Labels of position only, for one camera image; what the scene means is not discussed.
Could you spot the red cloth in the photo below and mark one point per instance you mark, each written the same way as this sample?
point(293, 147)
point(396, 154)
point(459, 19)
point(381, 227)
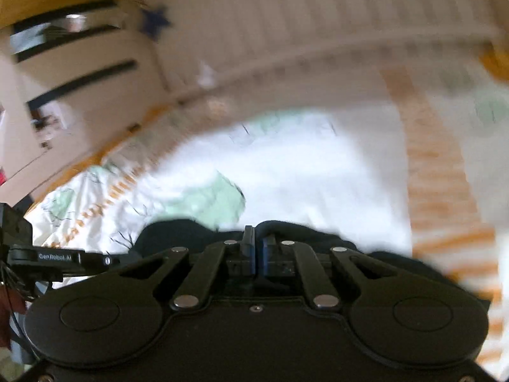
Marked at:
point(8, 314)

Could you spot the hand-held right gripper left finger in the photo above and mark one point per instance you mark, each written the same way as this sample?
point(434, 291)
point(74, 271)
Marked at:
point(249, 252)

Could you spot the white leaf printed blanket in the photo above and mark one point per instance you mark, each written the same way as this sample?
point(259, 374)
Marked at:
point(318, 175)

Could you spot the black hoodie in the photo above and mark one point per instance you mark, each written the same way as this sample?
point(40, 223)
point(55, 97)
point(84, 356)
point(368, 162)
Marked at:
point(179, 234)

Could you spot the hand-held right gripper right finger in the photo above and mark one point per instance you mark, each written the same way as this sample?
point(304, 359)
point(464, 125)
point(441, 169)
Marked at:
point(265, 254)

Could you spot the dark blue star decoration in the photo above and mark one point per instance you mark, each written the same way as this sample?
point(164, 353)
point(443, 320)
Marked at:
point(156, 22)

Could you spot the light wooden bed frame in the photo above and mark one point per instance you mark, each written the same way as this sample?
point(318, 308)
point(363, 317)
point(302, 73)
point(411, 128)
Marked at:
point(278, 28)

